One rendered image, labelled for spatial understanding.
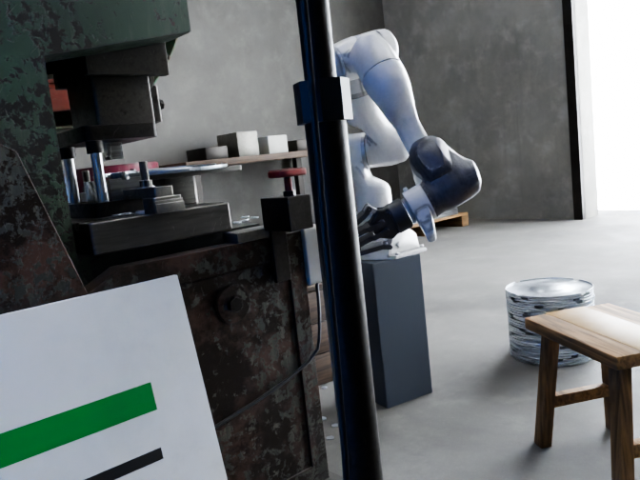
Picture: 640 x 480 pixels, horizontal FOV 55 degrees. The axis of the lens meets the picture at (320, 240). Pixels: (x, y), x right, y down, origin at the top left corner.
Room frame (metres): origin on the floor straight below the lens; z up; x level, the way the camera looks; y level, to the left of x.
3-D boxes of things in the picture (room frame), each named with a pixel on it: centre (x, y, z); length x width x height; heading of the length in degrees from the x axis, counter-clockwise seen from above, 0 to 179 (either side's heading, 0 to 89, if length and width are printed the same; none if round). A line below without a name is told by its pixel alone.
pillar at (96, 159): (1.27, 0.43, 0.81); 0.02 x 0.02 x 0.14
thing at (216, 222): (1.37, 0.44, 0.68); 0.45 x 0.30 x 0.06; 40
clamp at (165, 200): (1.24, 0.33, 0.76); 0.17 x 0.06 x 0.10; 40
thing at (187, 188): (1.49, 0.31, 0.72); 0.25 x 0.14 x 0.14; 130
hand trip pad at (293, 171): (1.27, 0.05, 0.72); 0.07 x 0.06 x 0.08; 130
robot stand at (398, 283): (1.90, -0.18, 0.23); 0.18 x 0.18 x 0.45; 29
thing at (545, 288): (2.10, -0.78, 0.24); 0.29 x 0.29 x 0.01
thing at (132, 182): (1.38, 0.44, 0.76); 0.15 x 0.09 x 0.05; 40
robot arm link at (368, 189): (1.91, -0.15, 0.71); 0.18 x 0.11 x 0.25; 72
